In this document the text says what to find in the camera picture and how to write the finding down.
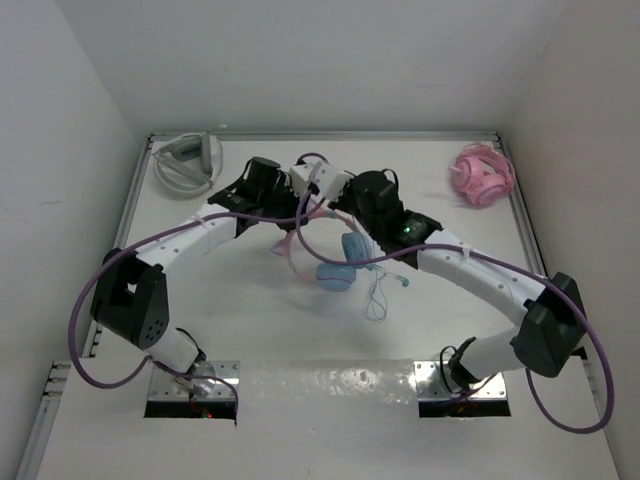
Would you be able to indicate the metal base plate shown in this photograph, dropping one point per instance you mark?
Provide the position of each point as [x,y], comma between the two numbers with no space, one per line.
[210,383]
[435,383]

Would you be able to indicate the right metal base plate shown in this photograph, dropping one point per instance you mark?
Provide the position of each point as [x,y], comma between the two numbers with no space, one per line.
[435,383]

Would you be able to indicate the pink wrapped headphones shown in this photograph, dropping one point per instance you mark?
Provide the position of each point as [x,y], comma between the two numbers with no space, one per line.
[482,174]

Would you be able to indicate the grey white headphones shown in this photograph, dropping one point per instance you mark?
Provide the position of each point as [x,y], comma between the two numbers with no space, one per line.
[189,165]

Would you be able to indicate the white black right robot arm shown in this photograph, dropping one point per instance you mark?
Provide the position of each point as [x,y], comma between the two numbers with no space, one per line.
[543,311]

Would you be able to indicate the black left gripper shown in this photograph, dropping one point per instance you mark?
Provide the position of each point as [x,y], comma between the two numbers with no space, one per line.
[286,187]

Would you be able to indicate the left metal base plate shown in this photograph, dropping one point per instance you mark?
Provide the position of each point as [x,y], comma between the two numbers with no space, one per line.
[210,383]

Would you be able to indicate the pink blue cat-ear headphones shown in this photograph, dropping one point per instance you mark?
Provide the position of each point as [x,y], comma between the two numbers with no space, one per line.
[337,278]

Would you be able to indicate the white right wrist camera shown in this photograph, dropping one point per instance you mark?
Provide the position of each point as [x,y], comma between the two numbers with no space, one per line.
[331,182]

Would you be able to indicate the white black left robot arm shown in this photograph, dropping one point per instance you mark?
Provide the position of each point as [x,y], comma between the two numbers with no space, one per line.
[131,297]

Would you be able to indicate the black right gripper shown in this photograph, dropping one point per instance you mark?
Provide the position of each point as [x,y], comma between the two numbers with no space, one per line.
[340,203]

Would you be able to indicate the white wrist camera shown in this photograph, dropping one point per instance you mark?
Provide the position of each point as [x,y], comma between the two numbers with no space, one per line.
[331,182]
[303,179]

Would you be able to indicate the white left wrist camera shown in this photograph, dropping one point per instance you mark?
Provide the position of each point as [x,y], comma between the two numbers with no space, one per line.
[303,179]

